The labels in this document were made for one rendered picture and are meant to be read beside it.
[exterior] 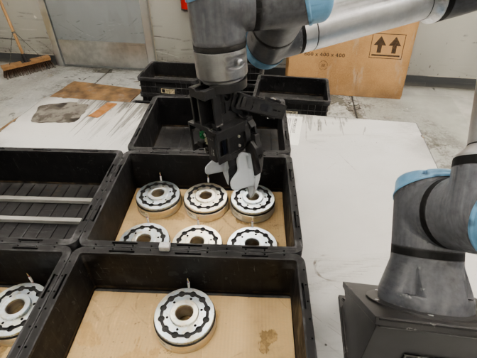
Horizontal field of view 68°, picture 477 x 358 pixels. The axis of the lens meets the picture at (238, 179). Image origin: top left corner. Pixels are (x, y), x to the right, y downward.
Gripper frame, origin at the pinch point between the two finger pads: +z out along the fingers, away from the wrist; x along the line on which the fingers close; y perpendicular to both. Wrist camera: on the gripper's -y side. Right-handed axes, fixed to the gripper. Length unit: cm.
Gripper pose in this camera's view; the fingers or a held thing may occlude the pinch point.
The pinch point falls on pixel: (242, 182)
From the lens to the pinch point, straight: 64.7
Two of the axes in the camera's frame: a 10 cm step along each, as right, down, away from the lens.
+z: 0.8, 8.3, 5.5
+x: 6.7, 3.7, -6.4
